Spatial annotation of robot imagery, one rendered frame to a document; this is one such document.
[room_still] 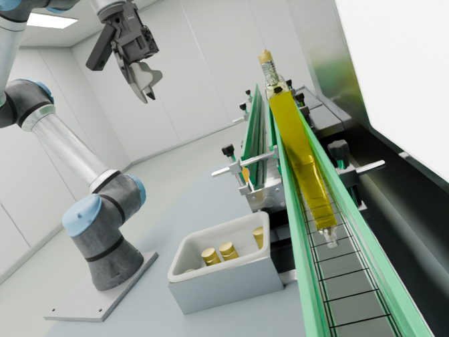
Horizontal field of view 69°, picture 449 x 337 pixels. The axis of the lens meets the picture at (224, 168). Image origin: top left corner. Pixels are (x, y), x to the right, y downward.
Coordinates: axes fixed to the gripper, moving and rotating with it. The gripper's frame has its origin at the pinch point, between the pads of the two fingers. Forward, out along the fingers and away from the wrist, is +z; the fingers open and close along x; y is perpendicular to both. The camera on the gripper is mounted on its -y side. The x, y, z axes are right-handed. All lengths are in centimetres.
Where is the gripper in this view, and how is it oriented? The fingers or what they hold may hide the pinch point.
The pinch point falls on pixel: (145, 97)
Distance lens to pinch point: 83.4
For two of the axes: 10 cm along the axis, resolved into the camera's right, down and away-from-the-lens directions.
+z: 3.9, 8.8, 2.8
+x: 1.1, -3.5, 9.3
